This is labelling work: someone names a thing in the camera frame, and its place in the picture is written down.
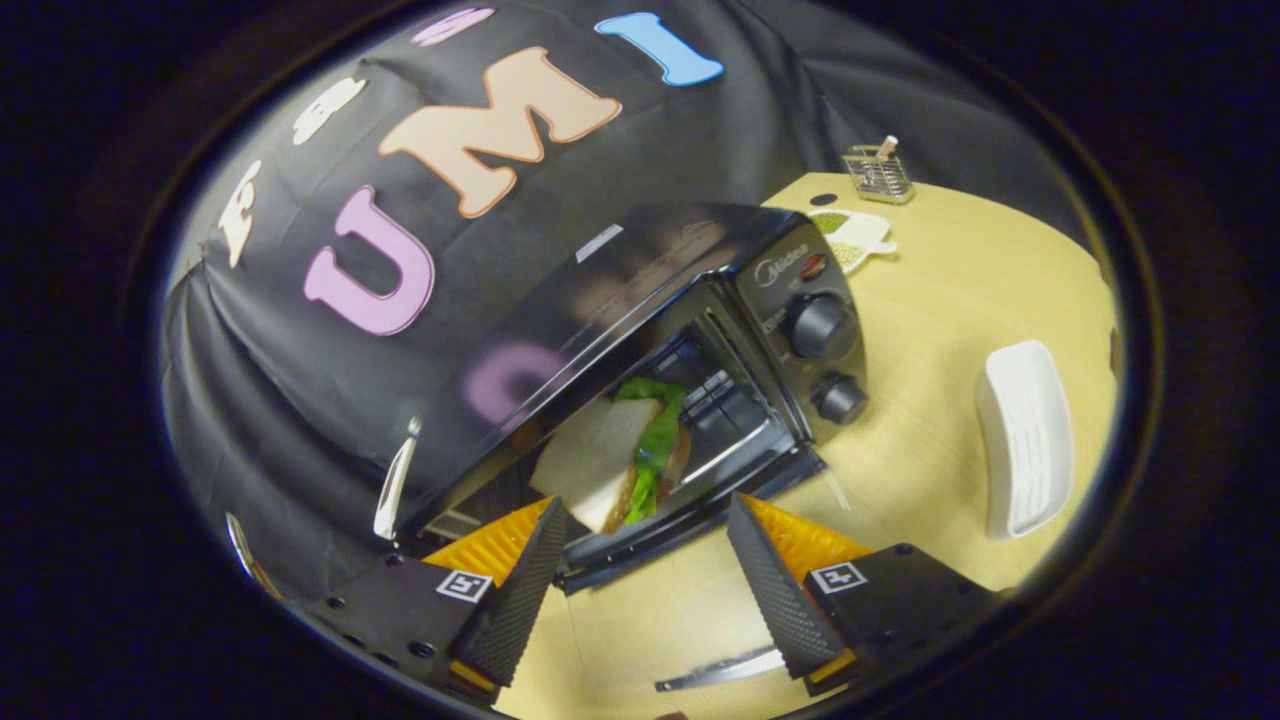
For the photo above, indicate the white divided dish with beans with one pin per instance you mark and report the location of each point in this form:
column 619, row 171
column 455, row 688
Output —
column 850, row 238

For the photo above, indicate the small wooden stick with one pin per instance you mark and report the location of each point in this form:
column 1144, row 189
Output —
column 887, row 147

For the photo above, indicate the black toaster oven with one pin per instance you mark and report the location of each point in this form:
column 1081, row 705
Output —
column 790, row 280

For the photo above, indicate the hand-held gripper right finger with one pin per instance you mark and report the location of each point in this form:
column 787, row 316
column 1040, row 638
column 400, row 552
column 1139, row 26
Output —
column 775, row 600

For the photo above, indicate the black backdrop cloth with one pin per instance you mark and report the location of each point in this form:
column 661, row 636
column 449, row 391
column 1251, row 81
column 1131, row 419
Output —
column 300, row 420

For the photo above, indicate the white bread lettuce sandwich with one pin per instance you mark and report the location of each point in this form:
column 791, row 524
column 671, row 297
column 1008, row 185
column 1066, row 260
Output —
column 595, row 460

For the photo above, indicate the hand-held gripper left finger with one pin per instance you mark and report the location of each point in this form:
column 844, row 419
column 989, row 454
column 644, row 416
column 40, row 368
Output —
column 520, row 605

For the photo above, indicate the white ribbed dish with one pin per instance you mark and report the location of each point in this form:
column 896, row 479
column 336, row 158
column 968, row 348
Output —
column 1025, row 440

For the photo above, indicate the white countertop appliance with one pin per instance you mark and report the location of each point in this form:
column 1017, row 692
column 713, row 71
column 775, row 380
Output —
column 395, row 490

